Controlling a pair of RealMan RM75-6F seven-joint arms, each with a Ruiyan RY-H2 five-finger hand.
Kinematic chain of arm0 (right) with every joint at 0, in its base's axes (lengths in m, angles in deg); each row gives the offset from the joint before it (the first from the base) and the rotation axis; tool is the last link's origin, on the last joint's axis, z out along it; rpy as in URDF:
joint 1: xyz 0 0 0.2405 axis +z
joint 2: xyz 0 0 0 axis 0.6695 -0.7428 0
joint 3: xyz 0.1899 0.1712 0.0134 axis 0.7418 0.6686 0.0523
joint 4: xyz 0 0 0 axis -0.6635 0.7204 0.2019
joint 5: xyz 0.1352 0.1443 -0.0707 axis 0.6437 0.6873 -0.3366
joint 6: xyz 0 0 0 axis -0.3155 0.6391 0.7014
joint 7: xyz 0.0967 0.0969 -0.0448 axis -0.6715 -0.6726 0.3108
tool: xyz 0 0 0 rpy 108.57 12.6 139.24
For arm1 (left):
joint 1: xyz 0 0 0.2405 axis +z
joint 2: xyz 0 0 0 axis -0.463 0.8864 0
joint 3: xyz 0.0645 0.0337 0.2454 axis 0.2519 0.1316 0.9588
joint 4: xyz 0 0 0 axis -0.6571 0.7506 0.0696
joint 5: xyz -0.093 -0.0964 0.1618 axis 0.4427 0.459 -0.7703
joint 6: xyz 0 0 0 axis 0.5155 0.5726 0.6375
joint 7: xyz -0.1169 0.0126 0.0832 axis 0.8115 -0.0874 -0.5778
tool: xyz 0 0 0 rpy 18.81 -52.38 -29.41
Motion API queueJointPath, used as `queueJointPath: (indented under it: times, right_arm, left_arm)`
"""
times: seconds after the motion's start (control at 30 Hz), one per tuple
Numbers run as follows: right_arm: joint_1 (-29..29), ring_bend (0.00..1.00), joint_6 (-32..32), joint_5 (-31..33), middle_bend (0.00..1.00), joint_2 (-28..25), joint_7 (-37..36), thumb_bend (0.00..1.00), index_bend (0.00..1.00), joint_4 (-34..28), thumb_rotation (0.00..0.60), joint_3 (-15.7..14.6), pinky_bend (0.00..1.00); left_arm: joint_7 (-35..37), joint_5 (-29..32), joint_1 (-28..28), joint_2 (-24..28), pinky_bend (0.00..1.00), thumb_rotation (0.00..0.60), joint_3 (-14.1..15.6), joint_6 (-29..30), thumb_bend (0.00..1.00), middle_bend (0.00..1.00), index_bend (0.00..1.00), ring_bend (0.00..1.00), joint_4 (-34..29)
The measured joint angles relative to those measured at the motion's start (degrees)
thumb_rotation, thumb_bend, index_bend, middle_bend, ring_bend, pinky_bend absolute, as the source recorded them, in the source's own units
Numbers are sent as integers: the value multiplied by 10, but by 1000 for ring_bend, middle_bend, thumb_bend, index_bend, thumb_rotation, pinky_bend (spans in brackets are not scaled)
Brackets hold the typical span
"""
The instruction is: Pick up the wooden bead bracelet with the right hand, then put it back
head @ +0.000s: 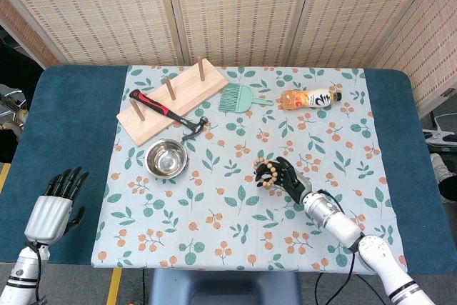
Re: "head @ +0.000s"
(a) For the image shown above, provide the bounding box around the orange drink bottle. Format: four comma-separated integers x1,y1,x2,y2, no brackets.
279,86,343,113

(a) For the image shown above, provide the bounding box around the dark blue felt table cover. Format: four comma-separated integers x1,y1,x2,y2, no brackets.
0,64,457,276

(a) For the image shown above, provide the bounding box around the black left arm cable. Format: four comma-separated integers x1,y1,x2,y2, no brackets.
25,242,47,304

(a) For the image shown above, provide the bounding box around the white stand base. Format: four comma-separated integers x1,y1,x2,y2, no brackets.
422,110,457,147

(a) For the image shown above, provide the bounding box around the woven bamboo screen panel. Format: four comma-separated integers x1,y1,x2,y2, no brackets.
0,0,185,67
0,0,61,69
371,0,457,119
163,0,318,68
287,0,443,69

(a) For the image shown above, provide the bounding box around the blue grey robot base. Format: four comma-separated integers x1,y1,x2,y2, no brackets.
148,268,303,305

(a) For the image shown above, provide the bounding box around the floral leaf print tablecloth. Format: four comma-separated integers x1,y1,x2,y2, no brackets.
89,64,408,273

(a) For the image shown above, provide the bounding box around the wooden board with three pegs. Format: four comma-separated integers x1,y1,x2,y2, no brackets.
116,56,230,147

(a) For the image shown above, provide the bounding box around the shiny metal frame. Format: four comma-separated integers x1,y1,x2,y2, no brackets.
0,83,30,131

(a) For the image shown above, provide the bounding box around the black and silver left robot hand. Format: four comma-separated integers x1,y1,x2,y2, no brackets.
24,166,90,247

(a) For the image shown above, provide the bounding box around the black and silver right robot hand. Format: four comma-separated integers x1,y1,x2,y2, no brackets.
253,156,314,206

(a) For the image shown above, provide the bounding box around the stainless steel bowl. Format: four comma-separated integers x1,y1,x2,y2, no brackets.
144,139,189,180

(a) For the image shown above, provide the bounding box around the mint green plastic brush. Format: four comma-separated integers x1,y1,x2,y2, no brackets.
218,83,276,114

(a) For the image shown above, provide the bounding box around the red and black claw hammer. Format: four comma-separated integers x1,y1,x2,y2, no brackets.
129,89,209,142

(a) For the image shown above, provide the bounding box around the wooden bead bracelet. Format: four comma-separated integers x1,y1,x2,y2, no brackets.
253,156,279,189

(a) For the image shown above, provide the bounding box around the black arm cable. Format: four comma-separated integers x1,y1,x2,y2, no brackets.
25,242,47,304
316,189,367,305

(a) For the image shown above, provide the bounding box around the black floor cable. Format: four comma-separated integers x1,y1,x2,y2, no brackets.
313,271,324,305

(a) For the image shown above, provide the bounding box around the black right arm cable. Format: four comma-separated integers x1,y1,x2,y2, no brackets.
316,189,367,305

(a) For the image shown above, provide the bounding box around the white shoe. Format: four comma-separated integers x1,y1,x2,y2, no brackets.
429,152,457,181

